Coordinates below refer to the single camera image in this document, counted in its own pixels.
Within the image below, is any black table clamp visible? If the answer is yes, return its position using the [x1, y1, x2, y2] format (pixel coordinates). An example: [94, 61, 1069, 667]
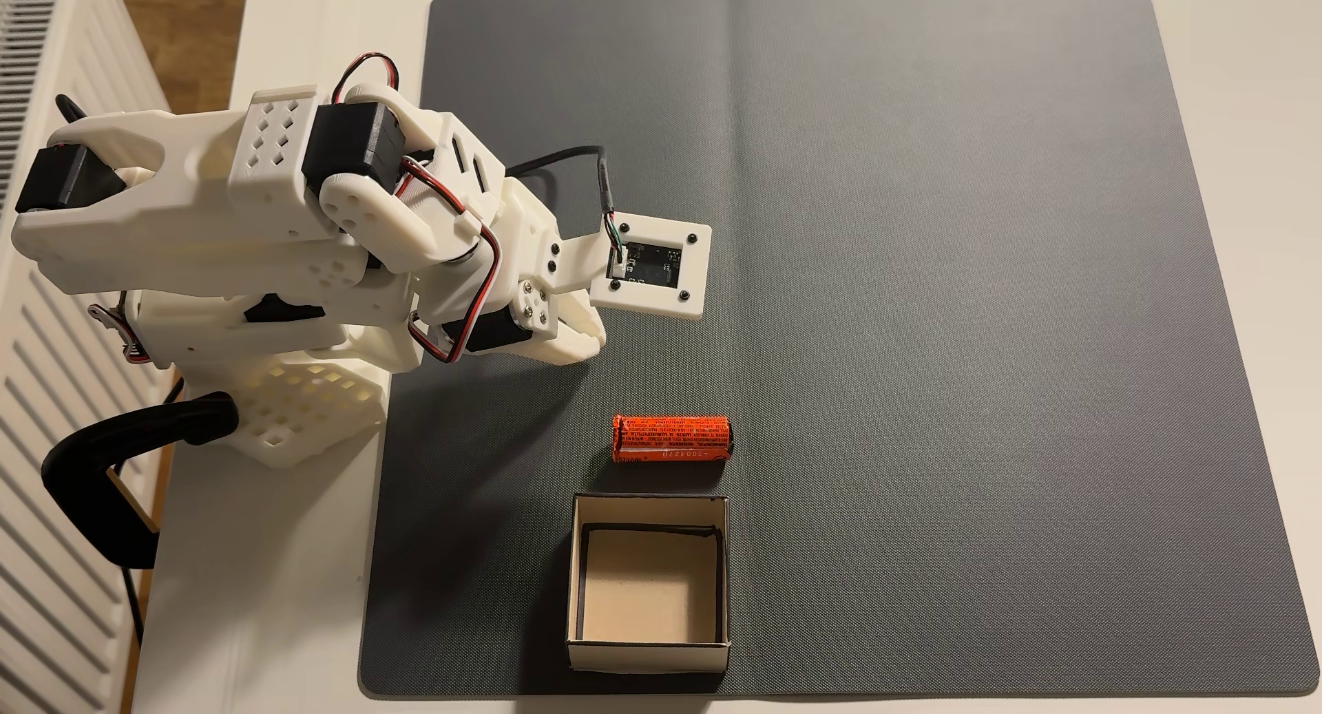
[41, 390, 241, 571]

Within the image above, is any white framed camera box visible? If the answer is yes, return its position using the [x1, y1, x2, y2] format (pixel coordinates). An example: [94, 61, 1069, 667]
[558, 213, 714, 323]

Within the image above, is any red black servo wire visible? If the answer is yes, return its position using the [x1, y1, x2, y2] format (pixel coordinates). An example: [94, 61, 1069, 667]
[397, 156, 504, 365]
[330, 51, 401, 106]

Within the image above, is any black camera cable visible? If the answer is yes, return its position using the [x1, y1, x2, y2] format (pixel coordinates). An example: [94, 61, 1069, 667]
[504, 144, 623, 249]

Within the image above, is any small open cardboard box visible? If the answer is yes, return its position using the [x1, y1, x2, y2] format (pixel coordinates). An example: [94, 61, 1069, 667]
[566, 492, 731, 676]

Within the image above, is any dark grey table mat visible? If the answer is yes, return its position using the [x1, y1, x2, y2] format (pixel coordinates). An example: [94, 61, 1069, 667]
[357, 0, 1321, 697]

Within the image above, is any white radiator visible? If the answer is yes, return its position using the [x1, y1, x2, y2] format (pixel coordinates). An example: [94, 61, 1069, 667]
[0, 0, 179, 714]

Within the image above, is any red liquorice candy roll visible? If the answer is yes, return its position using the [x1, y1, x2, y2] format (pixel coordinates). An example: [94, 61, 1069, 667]
[611, 414, 735, 464]

